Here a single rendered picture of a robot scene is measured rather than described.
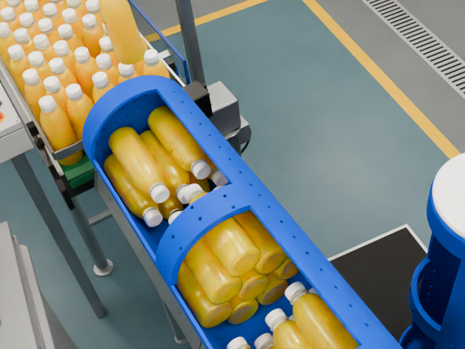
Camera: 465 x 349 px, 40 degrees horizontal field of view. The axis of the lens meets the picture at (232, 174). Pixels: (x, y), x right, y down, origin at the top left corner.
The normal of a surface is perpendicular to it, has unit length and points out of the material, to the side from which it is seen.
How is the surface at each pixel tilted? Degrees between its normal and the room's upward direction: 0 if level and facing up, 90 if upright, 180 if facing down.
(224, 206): 4
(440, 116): 0
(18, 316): 4
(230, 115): 90
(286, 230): 37
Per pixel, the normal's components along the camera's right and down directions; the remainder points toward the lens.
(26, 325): -0.15, -0.68
